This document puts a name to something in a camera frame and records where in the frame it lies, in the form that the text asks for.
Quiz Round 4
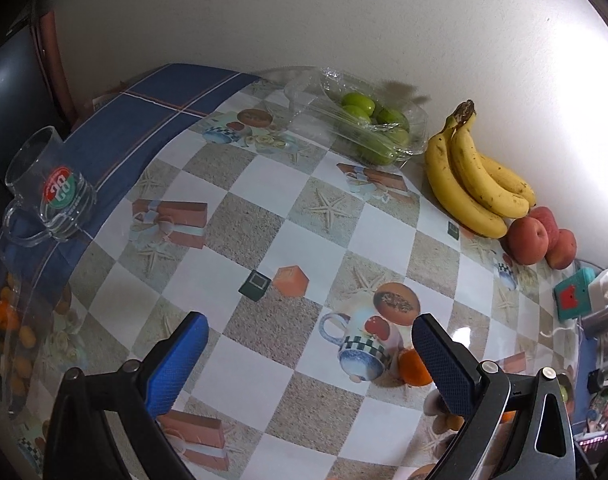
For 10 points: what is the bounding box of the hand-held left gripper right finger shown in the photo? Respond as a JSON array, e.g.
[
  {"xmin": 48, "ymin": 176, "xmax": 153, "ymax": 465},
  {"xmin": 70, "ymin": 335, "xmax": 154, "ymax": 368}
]
[{"xmin": 412, "ymin": 313, "xmax": 577, "ymax": 480}]

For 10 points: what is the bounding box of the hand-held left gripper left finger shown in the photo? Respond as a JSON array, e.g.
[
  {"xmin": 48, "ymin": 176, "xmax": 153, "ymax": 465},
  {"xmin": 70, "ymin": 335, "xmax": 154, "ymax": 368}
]
[{"xmin": 42, "ymin": 311, "xmax": 211, "ymax": 480}]

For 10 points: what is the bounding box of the small orange tangerine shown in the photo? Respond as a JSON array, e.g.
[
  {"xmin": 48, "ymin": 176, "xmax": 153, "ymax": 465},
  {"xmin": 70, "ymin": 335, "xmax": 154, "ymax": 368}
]
[{"xmin": 398, "ymin": 347, "xmax": 433, "ymax": 386}]

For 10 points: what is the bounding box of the teal plastic box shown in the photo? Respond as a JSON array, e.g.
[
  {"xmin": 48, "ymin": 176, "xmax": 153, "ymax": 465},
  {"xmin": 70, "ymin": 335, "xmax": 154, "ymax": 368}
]
[{"xmin": 553, "ymin": 267, "xmax": 597, "ymax": 322}]

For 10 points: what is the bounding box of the red peach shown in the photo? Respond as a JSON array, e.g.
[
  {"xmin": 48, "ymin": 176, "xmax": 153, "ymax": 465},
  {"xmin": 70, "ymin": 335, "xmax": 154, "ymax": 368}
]
[{"xmin": 507, "ymin": 216, "xmax": 550, "ymax": 266}]

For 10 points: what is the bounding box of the stainless steel thermos jug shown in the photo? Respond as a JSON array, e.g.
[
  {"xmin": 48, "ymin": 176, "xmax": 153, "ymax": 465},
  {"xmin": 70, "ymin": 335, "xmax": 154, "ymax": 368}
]
[{"xmin": 581, "ymin": 300, "xmax": 608, "ymax": 341}]

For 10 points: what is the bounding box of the colourful small jar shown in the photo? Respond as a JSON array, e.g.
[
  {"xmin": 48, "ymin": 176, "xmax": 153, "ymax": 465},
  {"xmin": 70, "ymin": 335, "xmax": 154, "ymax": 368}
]
[{"xmin": 586, "ymin": 395, "xmax": 608, "ymax": 431}]

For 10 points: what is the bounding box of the checkered printed tablecloth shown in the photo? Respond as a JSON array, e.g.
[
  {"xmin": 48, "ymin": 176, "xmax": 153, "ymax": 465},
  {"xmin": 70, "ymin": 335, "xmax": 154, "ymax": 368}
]
[{"xmin": 0, "ymin": 77, "xmax": 585, "ymax": 480}]

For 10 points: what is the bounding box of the white power strip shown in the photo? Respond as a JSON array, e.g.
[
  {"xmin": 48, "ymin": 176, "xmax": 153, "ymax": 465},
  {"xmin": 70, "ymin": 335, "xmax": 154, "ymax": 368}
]
[{"xmin": 588, "ymin": 267, "xmax": 608, "ymax": 311}]

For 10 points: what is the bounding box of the bunch of yellow bananas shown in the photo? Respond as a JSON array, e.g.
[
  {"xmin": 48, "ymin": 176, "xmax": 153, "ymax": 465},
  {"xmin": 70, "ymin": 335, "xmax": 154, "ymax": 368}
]
[{"xmin": 424, "ymin": 100, "xmax": 537, "ymax": 239}]

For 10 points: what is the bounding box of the glass mug with round label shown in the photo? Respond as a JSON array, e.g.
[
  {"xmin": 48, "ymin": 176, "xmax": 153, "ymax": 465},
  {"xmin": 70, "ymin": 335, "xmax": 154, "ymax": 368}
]
[{"xmin": 4, "ymin": 126, "xmax": 98, "ymax": 248}]

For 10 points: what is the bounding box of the pile of small green jujubes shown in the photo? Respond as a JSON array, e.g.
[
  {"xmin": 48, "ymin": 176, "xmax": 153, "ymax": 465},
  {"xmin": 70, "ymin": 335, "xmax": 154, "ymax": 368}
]
[{"xmin": 340, "ymin": 91, "xmax": 411, "ymax": 166}]

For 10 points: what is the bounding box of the clear plastic container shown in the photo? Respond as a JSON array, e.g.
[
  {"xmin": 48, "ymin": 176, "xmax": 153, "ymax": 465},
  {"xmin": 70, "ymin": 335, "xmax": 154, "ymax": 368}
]
[{"xmin": 284, "ymin": 67, "xmax": 431, "ymax": 167}]

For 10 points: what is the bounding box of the thin white cable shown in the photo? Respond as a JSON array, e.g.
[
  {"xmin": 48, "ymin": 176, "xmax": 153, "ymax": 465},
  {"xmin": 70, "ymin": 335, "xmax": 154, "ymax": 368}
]
[{"xmin": 539, "ymin": 322, "xmax": 580, "ymax": 338}]

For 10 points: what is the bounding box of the brown wooden frame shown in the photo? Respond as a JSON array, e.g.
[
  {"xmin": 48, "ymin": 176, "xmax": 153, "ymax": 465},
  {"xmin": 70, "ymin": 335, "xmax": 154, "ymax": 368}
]
[{"xmin": 31, "ymin": 7, "xmax": 79, "ymax": 123}]

